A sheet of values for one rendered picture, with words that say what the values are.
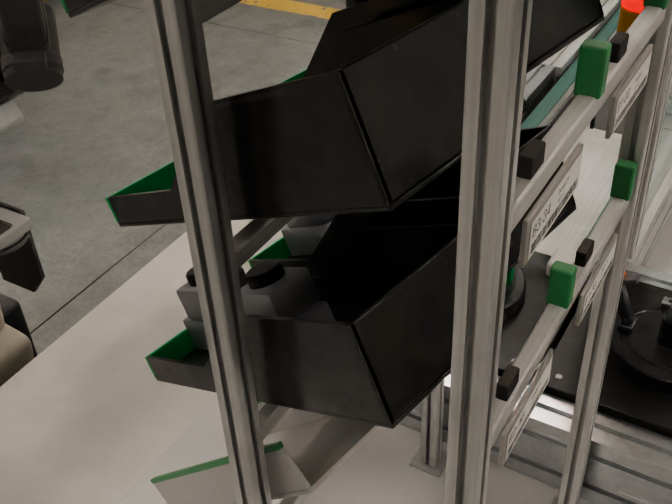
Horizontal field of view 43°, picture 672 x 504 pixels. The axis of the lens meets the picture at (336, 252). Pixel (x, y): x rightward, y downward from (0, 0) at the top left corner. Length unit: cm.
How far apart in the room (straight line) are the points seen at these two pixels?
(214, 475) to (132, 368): 51
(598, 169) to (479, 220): 115
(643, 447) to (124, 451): 62
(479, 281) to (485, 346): 4
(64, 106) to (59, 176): 60
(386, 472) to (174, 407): 30
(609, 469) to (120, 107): 317
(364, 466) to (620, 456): 30
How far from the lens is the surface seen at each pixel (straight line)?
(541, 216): 46
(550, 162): 46
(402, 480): 108
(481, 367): 45
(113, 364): 127
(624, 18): 111
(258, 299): 64
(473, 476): 51
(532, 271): 120
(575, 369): 107
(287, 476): 67
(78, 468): 115
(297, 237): 83
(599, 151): 159
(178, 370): 71
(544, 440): 104
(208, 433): 115
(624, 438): 103
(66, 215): 323
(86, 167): 350
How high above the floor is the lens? 171
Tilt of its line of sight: 37 degrees down
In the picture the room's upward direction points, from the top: 3 degrees counter-clockwise
